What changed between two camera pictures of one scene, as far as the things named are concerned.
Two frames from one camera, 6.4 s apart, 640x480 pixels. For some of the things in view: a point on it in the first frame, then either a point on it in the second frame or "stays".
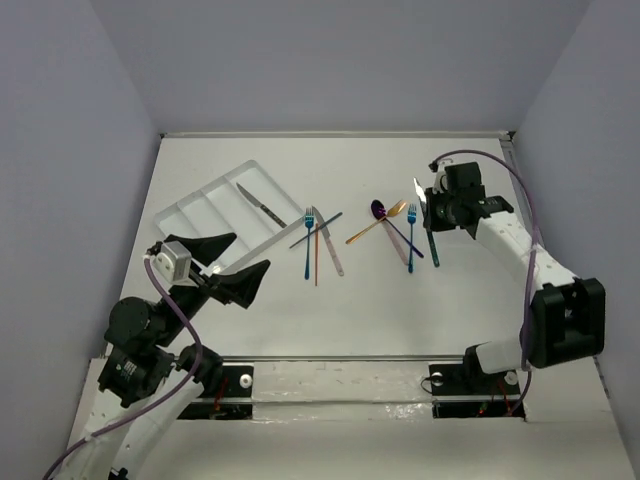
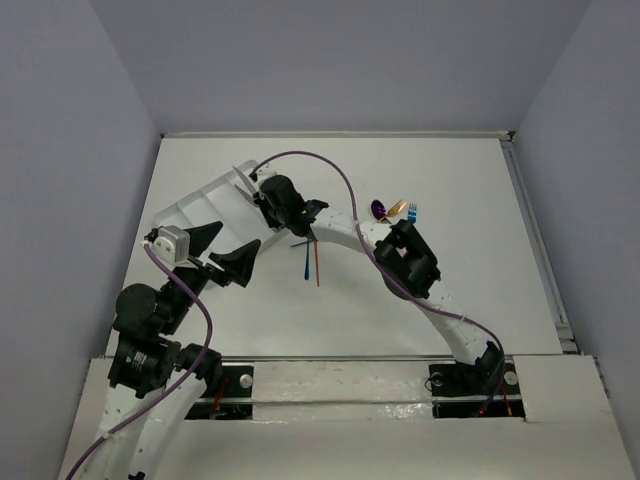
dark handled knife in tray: (256, 203) stays
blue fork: (411, 216) stays
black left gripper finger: (241, 287) to (239, 262)
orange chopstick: (316, 232) stays
